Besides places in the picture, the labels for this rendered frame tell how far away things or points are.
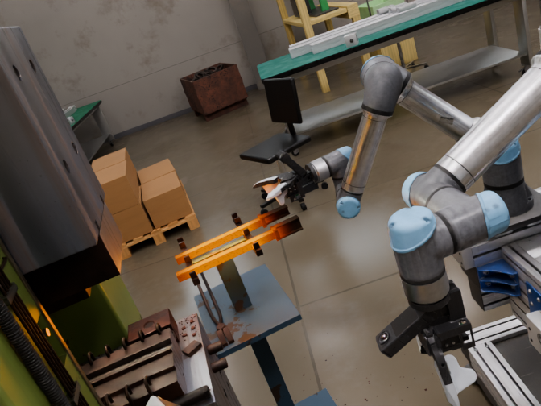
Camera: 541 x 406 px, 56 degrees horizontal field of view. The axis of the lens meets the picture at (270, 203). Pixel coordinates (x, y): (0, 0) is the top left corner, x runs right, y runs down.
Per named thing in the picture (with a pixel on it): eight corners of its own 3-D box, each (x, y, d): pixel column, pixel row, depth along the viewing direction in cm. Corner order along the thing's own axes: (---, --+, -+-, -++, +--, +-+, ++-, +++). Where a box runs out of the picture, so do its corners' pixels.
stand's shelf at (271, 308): (266, 267, 201) (264, 263, 200) (302, 319, 165) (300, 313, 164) (196, 300, 196) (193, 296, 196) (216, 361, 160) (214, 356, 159)
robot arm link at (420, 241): (447, 213, 79) (397, 234, 78) (460, 271, 83) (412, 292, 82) (422, 196, 86) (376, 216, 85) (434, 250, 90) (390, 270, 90)
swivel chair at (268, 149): (321, 174, 456) (288, 69, 418) (336, 200, 399) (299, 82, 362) (256, 196, 458) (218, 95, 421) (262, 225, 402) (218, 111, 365)
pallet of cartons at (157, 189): (193, 187, 538) (168, 129, 512) (200, 229, 435) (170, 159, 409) (121, 215, 534) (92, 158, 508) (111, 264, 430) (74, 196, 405)
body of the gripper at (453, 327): (476, 350, 89) (465, 295, 84) (430, 366, 89) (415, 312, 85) (458, 324, 96) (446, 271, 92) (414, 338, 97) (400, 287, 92)
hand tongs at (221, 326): (190, 270, 216) (189, 267, 215) (200, 265, 217) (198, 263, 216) (222, 348, 162) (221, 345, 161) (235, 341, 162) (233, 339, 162)
